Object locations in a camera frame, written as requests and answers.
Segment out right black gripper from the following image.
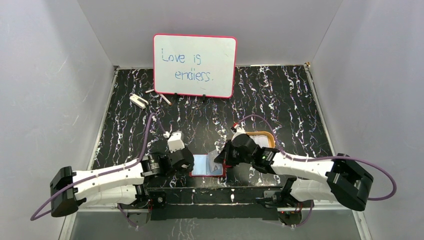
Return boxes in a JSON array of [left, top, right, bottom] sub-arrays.
[[214, 140, 254, 167]]

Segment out red leather card holder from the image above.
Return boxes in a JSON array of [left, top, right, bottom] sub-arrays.
[[189, 154, 226, 178]]

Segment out tan oval card tray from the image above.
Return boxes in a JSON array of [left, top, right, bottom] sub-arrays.
[[246, 131, 276, 148]]

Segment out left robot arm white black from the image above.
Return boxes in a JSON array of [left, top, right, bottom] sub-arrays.
[[49, 147, 195, 218]]

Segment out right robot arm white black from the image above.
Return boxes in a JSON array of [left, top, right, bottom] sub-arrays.
[[213, 133, 374, 212]]

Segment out cards in tray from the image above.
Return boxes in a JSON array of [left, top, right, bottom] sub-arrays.
[[250, 135, 273, 148]]

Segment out white marker pen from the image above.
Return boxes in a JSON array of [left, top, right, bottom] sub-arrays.
[[159, 93, 172, 106]]

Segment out white board eraser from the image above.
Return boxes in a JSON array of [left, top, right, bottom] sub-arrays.
[[129, 93, 149, 109]]

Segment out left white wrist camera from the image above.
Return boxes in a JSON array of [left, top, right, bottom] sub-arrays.
[[163, 130, 185, 153]]

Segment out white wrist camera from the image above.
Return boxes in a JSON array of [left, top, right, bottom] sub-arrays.
[[163, 130, 185, 153], [231, 123, 246, 141]]

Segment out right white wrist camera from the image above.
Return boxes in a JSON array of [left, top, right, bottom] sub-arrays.
[[231, 123, 246, 141]]

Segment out white board with red frame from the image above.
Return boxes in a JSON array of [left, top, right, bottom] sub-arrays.
[[153, 33, 238, 99]]

